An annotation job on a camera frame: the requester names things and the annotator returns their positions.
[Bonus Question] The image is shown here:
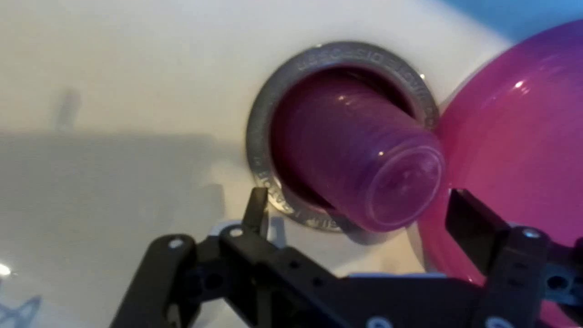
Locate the metal sink drain ring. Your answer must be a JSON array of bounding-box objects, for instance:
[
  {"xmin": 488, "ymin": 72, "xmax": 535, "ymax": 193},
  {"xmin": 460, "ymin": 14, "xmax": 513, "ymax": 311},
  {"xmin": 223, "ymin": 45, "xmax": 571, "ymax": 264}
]
[{"xmin": 243, "ymin": 40, "xmax": 442, "ymax": 244}]

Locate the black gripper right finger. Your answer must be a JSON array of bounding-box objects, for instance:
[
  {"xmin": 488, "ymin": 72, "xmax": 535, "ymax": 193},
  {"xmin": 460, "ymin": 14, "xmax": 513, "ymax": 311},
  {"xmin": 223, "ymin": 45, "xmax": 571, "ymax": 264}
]
[{"xmin": 444, "ymin": 187, "xmax": 583, "ymax": 328}]

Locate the white sink basin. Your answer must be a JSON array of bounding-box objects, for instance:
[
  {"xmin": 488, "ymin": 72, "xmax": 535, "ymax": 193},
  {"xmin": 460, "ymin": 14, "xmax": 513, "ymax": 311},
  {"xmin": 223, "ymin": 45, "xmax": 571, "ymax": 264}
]
[{"xmin": 0, "ymin": 0, "xmax": 583, "ymax": 328}]

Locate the purple plastic cup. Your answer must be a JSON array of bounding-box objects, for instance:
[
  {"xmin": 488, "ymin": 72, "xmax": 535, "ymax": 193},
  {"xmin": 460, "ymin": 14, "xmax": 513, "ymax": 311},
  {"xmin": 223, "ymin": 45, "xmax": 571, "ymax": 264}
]
[{"xmin": 269, "ymin": 70, "xmax": 448, "ymax": 234}]

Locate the purple plastic bowl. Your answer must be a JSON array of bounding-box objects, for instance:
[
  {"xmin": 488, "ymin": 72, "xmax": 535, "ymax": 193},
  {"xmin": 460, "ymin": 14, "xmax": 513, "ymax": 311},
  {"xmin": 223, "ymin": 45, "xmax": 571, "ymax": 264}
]
[{"xmin": 415, "ymin": 16, "xmax": 583, "ymax": 328}]

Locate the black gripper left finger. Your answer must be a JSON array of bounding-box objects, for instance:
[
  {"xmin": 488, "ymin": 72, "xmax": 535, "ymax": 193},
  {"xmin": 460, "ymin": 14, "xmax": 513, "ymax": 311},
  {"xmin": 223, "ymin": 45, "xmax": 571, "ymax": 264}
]
[{"xmin": 109, "ymin": 185, "xmax": 366, "ymax": 328}]

